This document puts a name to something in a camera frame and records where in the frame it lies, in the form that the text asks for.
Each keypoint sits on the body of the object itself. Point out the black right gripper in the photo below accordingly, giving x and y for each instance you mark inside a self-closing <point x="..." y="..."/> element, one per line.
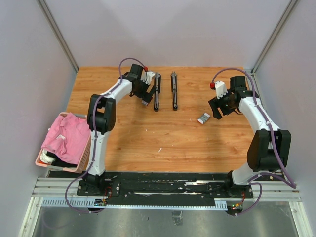
<point x="215" y="103"/>

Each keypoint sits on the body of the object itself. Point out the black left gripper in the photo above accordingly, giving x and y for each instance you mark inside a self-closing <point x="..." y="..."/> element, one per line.
<point x="145" y="96"/>

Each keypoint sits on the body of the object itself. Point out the small white staple tray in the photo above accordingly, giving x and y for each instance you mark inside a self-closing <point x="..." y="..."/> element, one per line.
<point x="204" y="118"/>

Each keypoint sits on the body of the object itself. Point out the black stapler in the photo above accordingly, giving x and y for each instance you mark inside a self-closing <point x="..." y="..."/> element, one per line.
<point x="174" y="90"/>
<point x="157" y="91"/>

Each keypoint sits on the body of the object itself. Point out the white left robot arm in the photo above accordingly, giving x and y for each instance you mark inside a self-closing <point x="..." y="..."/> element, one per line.
<point x="101" y="116"/>

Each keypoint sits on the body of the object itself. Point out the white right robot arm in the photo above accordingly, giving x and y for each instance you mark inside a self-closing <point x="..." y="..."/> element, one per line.
<point x="269" y="148"/>

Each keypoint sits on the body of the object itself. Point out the pink cloth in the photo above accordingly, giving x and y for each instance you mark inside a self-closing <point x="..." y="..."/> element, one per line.
<point x="67" y="138"/>

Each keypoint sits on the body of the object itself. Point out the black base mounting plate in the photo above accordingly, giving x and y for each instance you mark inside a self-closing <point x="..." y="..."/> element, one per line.
<point x="163" y="189"/>

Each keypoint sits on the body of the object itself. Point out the pink plastic basket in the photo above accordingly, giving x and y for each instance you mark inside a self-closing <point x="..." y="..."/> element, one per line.
<point x="50" y="160"/>

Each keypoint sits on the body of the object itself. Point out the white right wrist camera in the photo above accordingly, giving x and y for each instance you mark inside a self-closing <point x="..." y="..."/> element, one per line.
<point x="221" y="89"/>

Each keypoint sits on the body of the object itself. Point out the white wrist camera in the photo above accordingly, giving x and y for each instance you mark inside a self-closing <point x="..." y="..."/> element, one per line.
<point x="221" y="89"/>
<point x="147" y="77"/>

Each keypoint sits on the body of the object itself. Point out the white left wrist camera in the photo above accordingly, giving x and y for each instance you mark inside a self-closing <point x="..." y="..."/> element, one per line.
<point x="147" y="77"/>

